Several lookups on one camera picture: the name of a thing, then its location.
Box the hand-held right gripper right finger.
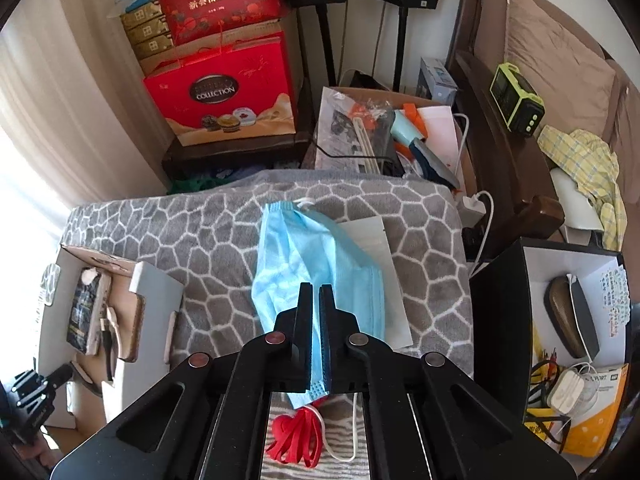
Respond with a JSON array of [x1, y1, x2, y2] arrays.
[[319, 284, 586, 480]]

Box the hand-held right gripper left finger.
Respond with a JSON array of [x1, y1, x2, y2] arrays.
[[50, 282, 317, 480]]

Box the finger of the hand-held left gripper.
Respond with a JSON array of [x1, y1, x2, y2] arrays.
[[12, 369, 43, 401], [42, 363, 74, 393]]

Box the black and white packet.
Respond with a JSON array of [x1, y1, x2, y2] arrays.
[[65, 269, 112, 356]]

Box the blue face mask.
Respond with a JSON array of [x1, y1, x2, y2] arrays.
[[251, 199, 386, 462]]

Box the white cardboard box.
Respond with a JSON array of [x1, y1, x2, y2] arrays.
[[37, 245, 183, 431]]

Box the white zip pouch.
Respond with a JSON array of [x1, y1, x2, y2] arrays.
[[332, 217, 413, 351]]

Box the grey white patterned blanket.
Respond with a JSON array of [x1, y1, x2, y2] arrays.
[[60, 170, 476, 480]]

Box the black storage box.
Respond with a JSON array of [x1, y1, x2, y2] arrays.
[[469, 237, 628, 458]]

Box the dark wooden stool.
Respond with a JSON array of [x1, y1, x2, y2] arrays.
[[161, 132, 313, 181]]

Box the dark blue hand tool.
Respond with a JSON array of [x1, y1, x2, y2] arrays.
[[407, 137, 462, 190]]

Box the clear plastic bag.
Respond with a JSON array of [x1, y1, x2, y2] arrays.
[[310, 87, 396, 171]]

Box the brown oval case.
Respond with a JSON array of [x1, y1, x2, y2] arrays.
[[544, 274, 601, 360]]

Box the white paper sheet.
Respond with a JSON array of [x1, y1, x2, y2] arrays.
[[415, 105, 463, 171]]

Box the white curtain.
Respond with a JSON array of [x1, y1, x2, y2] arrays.
[[0, 10, 171, 261]]

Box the dark wooden sofa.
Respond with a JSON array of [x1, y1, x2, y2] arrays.
[[445, 0, 640, 261]]

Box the brown cardboard clutter box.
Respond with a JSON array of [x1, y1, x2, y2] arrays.
[[302, 85, 476, 196]]

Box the red chocolate gift box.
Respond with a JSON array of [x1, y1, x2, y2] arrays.
[[142, 30, 298, 147]]

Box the black speaker stand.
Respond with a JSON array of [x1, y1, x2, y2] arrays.
[[392, 5, 406, 93], [314, 2, 338, 146]]

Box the blue product box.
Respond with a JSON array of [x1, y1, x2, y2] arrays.
[[416, 56, 458, 106]]

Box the white rounded object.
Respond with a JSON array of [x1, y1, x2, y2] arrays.
[[550, 167, 606, 233]]

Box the yellow packet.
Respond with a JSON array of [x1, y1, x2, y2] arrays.
[[525, 362, 631, 458]]

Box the white handwritten note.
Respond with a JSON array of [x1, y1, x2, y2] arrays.
[[595, 265, 631, 326]]

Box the green portable device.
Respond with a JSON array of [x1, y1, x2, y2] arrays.
[[490, 62, 544, 138]]

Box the yellow chequered cloth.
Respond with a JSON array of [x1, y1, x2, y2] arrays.
[[537, 125, 628, 251]]

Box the red tea gift box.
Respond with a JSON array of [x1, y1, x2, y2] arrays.
[[152, 0, 283, 43]]

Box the large brown cushion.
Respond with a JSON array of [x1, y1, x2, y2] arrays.
[[502, 0, 618, 126]]

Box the brown sofa back cushion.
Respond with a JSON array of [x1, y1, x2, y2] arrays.
[[605, 60, 640, 161]]

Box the white charger with cable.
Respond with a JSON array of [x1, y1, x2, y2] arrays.
[[459, 190, 496, 261]]

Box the tangled thin cables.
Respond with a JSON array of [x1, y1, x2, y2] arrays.
[[525, 352, 563, 411]]

